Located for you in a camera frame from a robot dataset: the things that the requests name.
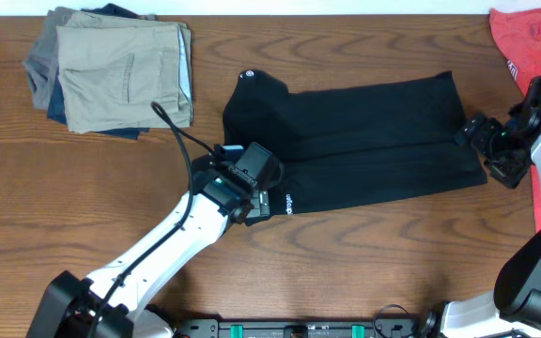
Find black t-shirt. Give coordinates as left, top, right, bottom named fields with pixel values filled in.
left=223, top=69, right=487, bottom=217

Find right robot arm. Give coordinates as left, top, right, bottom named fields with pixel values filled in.
left=418, top=98, right=541, bottom=337

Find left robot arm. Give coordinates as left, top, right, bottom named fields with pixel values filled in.
left=27, top=157, right=283, bottom=337

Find red t-shirt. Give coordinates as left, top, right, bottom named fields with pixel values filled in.
left=488, top=8, right=541, bottom=279

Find folded khaki pants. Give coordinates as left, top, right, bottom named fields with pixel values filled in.
left=56, top=11, right=193, bottom=133

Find folded grey garment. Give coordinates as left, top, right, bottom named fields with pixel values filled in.
left=23, top=7, right=75, bottom=110

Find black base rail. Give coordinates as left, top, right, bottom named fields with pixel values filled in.
left=175, top=304, right=437, bottom=338

